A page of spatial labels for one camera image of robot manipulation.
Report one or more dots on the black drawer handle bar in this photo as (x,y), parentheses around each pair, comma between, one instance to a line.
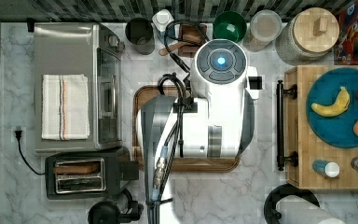
(281,158)

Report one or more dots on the wooden drawer box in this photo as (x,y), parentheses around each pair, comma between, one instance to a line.
(325,146)

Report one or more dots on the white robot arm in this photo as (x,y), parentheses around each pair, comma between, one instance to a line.
(210,114)

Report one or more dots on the wooden serving tray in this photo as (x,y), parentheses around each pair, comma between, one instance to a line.
(149,116)

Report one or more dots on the wooden spoon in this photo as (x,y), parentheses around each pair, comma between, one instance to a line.
(173,47)

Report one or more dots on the light blue mug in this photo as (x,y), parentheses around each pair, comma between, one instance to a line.
(140,33)

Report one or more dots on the white capped bottle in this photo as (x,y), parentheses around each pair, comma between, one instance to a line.
(161,19)

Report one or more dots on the green bowl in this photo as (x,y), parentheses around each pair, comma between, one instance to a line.
(230,25)

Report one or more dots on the wooden toast slice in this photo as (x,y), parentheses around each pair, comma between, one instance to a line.
(76,169)

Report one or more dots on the stainless steel toaster oven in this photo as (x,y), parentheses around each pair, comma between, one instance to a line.
(77,70)

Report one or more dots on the black glass french press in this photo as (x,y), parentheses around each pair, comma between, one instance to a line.
(117,209)

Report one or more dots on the white striped folded towel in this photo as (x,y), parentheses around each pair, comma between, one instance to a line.
(65,107)

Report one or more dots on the glass jar of grains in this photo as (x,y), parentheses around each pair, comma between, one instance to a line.
(265,26)

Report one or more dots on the dark grey toaster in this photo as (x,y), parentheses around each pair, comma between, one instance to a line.
(116,171)

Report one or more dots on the black paper towel holder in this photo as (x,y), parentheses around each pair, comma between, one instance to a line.
(271,215)

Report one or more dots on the white paper towel roll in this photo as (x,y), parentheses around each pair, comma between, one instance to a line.
(296,210)

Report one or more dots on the ceramic jar with wooden lid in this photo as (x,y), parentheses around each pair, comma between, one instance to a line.
(308,36)

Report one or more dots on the blue plate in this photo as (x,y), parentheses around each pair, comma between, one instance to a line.
(336,131)

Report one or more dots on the blue white salt shaker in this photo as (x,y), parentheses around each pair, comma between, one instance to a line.
(326,168)

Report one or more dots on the yellow banana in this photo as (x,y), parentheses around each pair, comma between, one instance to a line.
(340,105)

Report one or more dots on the froot loops cereal box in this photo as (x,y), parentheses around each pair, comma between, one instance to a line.
(346,49)

